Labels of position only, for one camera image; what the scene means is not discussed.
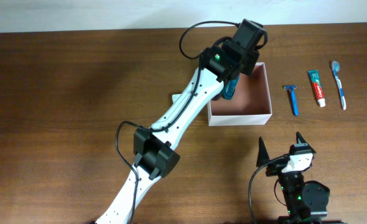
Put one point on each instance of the blue disposable razor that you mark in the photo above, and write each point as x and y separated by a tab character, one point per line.
293	99

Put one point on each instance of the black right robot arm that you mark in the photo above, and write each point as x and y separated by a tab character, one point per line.
306	202

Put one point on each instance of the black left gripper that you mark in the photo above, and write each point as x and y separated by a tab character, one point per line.
252	66

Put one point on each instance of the white cardboard box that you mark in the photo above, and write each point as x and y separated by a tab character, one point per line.
250	104

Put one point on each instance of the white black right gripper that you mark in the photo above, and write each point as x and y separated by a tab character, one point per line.
274	168

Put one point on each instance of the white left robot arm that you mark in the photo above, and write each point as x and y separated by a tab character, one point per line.
219	66

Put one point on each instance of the clear bottle purple liquid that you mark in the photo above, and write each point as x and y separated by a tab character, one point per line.
217	97

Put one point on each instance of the blue white toothbrush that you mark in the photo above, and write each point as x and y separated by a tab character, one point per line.
335	66

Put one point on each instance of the blue mouthwash bottle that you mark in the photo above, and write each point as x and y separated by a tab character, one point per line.
229	88

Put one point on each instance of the green red toothpaste tube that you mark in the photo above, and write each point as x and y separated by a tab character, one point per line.
315	81

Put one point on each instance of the green white soap bar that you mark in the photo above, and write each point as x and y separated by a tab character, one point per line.
175	97

